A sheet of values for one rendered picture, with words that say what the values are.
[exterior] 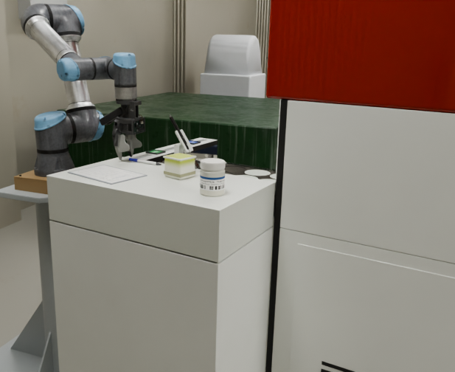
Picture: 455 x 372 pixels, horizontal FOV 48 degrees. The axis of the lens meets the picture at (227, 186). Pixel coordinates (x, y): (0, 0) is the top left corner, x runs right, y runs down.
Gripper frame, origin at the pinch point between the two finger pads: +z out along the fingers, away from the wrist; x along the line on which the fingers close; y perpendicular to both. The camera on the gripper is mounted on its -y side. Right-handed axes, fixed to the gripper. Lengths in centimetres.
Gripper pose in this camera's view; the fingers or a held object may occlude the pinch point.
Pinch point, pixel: (124, 154)
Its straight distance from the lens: 187.4
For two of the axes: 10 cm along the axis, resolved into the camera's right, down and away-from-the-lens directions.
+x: 4.9, -2.6, 8.3
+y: 8.7, 1.6, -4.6
